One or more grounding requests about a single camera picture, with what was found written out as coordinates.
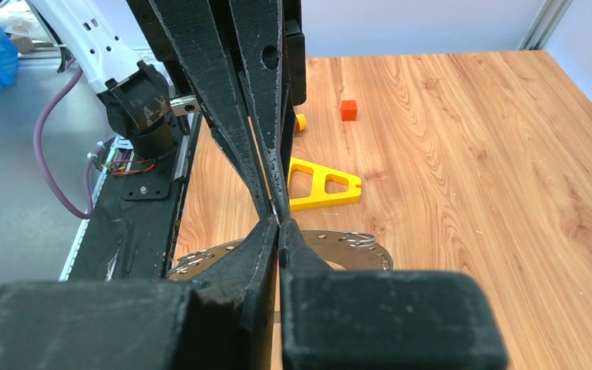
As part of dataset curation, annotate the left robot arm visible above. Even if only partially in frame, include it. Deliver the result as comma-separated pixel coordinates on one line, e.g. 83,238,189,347
31,1,306,220

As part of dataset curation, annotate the white slotted cable duct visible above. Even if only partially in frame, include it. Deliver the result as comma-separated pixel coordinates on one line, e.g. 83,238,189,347
59,135,119,281

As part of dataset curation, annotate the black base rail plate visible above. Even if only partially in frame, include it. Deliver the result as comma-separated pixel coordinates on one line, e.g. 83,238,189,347
66,112,203,282

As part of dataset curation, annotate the orange cube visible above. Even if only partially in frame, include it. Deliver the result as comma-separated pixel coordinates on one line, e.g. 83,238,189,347
340,99,358,122

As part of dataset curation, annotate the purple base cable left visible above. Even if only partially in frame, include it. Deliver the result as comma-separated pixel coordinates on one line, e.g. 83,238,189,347
32,59,108,220

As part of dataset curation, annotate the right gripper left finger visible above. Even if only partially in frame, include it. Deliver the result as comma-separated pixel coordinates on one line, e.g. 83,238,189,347
0,216,278,369

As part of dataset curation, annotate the small red yellow toy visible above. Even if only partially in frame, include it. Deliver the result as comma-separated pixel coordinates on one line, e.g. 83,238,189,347
294,113,308,133

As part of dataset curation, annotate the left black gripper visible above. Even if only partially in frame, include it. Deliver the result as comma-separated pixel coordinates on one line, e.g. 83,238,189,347
129,1,306,221

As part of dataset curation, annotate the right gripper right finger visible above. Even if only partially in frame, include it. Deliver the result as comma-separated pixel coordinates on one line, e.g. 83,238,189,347
278,219,509,369

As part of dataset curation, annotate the yellow triangular toy block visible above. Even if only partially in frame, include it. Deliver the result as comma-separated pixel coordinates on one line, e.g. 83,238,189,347
288,157,362,211

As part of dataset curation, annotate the grey metal keyring disc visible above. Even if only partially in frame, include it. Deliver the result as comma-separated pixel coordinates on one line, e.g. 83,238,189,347
166,230,393,281

